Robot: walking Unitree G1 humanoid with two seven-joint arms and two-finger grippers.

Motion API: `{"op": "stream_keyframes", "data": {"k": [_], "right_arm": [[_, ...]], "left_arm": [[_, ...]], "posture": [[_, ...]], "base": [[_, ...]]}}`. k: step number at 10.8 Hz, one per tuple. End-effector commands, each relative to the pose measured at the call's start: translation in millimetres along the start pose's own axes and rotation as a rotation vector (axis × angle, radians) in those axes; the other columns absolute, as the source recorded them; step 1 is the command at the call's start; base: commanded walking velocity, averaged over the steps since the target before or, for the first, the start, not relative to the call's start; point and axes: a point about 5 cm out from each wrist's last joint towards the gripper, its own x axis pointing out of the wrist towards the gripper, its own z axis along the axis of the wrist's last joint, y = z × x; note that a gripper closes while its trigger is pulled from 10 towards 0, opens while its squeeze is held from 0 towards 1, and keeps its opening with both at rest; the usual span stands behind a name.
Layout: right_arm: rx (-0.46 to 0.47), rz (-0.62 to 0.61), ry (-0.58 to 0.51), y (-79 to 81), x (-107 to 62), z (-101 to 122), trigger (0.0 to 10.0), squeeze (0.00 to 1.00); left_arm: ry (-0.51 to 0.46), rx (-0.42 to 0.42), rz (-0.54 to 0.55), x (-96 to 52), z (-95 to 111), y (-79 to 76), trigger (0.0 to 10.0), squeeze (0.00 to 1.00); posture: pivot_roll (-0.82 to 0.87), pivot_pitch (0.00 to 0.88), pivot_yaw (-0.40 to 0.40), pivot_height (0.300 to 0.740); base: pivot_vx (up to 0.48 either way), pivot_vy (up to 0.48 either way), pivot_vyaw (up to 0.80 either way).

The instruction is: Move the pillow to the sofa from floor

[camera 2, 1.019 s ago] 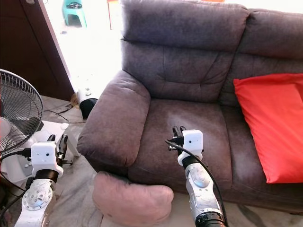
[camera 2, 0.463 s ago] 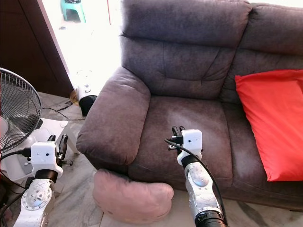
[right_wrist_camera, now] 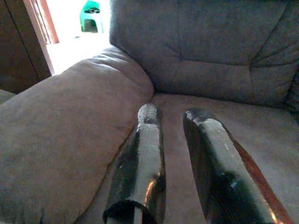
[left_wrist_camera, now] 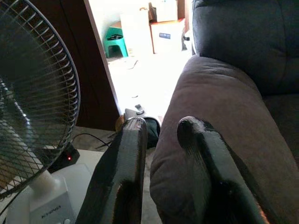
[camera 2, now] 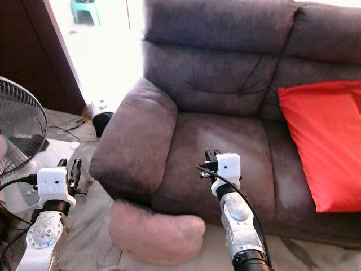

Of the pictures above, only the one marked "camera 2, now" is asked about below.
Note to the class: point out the pink fleece pillow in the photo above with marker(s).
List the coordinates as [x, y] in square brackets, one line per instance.
[155, 234]

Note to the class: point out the dark wooden cabinet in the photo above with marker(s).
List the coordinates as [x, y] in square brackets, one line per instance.
[28, 39]

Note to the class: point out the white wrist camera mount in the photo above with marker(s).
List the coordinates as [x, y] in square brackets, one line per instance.
[55, 185]
[228, 168]

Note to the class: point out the grey-purple fabric sofa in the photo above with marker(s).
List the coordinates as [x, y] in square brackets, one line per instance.
[220, 130]

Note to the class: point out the green plastic stool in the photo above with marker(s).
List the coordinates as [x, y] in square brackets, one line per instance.
[86, 11]

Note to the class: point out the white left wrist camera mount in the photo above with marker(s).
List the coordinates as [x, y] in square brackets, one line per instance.
[55, 185]

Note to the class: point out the small white appliance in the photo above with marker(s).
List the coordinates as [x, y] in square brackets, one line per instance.
[101, 105]

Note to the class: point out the red pillow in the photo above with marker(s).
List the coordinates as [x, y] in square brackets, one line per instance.
[324, 141]

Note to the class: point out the red-brown door post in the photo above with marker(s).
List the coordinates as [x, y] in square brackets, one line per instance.
[127, 12]

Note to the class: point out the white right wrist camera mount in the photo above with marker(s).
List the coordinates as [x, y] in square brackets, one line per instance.
[228, 168]

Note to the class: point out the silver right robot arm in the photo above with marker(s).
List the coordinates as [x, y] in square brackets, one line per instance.
[245, 231]

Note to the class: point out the black round appliance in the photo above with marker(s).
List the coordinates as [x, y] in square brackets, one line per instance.
[103, 124]

